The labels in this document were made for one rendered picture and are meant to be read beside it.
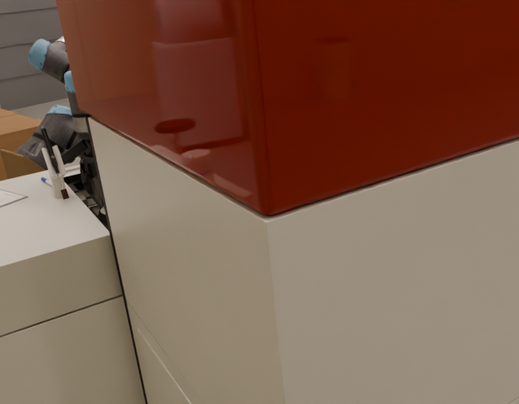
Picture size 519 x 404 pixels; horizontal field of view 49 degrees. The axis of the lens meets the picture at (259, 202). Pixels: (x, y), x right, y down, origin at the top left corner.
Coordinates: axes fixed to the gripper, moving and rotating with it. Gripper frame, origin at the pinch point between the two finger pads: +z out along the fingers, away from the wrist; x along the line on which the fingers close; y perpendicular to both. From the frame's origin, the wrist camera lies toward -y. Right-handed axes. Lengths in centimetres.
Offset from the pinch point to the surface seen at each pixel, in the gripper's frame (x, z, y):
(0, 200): -14.5, -5.5, -19.1
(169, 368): -47, 12, 44
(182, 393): -51, 13, 49
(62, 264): -37.3, -1.7, 16.7
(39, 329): -42.8, 10.7, 11.9
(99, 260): -31.6, -0.3, 21.6
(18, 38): 579, -7, -532
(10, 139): 134, 20, -156
